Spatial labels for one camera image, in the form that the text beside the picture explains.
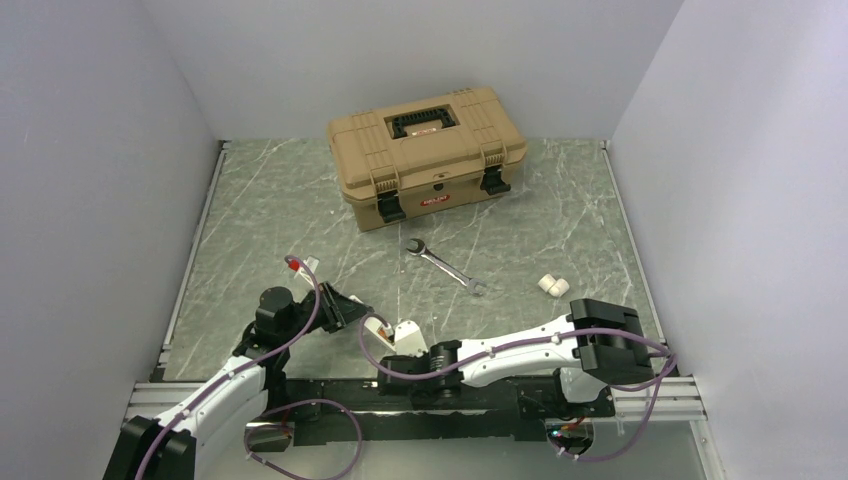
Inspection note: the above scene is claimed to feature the white pipe elbow fitting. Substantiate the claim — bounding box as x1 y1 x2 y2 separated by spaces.
537 274 570 298

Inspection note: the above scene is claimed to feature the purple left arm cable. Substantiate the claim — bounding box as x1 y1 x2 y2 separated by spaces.
132 254 364 480

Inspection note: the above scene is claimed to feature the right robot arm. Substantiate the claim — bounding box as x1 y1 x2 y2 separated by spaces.
359 298 667 415

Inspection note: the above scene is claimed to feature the silver combination wrench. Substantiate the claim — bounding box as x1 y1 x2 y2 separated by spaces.
406 238 486 297

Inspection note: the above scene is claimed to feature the white air conditioner remote control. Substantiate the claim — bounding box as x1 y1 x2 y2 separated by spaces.
361 316 396 352

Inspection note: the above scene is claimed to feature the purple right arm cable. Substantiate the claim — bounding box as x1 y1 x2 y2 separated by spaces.
357 313 680 464

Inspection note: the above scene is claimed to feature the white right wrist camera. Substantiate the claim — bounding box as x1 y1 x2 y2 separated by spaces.
391 320 429 357

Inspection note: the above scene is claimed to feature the tan plastic toolbox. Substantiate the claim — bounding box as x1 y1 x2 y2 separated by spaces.
326 87 528 232

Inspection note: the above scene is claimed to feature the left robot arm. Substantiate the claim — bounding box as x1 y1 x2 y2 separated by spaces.
104 283 373 479

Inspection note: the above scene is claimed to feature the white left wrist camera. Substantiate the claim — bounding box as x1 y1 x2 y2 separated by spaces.
286 256 320 289

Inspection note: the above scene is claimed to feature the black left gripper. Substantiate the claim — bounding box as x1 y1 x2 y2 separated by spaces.
280 281 374 344

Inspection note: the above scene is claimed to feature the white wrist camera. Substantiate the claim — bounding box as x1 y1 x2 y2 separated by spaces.
286 256 320 289
391 320 429 357

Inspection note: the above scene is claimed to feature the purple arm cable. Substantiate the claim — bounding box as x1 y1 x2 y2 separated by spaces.
132 254 364 480
357 313 680 464

